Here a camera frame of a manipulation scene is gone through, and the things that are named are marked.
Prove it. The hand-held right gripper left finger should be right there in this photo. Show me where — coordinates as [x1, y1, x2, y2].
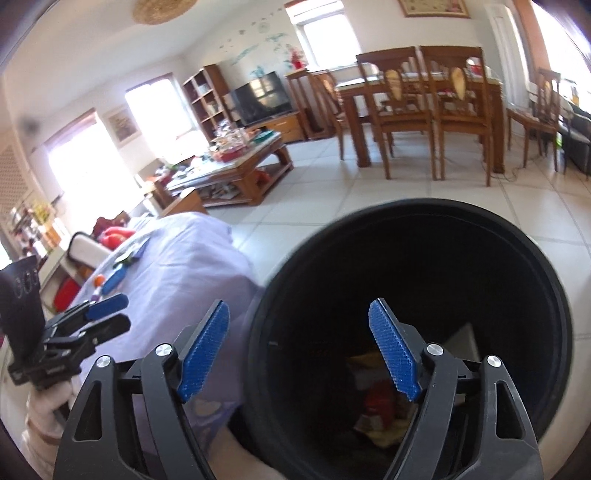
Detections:
[53, 299, 230, 480]

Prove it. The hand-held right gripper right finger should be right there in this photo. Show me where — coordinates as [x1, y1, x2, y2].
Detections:
[368, 298, 543, 480]

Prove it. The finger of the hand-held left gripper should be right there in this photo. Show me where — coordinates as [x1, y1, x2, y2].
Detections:
[55, 293, 129, 329]
[44, 314, 131, 358]

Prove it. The blue packet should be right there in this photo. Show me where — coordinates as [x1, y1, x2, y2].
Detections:
[100, 265, 127, 296]

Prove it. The dark wrapper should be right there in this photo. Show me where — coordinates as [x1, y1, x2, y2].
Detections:
[113, 237, 149, 267]

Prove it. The black trash bin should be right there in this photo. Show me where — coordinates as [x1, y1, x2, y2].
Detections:
[240, 198, 573, 480]

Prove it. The person's left hand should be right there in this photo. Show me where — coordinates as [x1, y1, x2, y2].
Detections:
[23, 378, 86, 467]

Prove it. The white shelf unit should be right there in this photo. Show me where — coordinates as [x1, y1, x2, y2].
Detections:
[39, 244, 95, 315]

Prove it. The red cushion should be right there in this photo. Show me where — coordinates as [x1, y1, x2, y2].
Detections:
[99, 225, 139, 247]

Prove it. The yellow wrapper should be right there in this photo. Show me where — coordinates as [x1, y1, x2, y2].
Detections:
[353, 413, 407, 448]

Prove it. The white lattice panel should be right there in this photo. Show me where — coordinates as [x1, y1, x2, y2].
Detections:
[0, 143, 35, 222]

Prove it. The window with roller blind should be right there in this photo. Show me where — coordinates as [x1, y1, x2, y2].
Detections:
[124, 71, 197, 139]
[284, 0, 363, 70]
[44, 108, 146, 217]

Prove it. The wooden coffee table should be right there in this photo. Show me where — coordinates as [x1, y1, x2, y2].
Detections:
[152, 133, 295, 207]

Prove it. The small framed picture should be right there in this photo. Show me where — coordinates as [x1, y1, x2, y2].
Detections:
[105, 105, 141, 147]

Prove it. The clutter of small items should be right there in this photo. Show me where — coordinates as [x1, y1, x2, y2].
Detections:
[164, 124, 283, 188]

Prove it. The wooden dining table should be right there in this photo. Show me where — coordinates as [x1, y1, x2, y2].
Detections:
[335, 65, 505, 174]

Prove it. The wooden television cabinet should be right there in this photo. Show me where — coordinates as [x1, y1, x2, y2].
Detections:
[245, 112, 309, 144]

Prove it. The wooden bookshelf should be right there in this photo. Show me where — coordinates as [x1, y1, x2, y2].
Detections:
[181, 64, 241, 139]

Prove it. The black television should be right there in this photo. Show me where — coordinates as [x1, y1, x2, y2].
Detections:
[224, 71, 300, 127]

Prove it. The tall wooden stand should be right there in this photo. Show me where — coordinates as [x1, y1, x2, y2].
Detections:
[284, 68, 335, 140]

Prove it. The wooden dining chair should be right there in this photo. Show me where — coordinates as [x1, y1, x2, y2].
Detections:
[355, 46, 437, 181]
[505, 68, 563, 175]
[419, 45, 494, 188]
[307, 69, 354, 160]

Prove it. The dark sofa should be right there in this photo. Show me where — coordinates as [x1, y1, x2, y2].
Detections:
[558, 99, 591, 178]

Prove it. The gold ceiling lamp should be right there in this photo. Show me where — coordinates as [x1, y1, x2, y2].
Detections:
[133, 0, 197, 25]

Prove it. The large framed picture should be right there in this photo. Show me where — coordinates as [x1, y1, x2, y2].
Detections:
[398, 0, 472, 19]

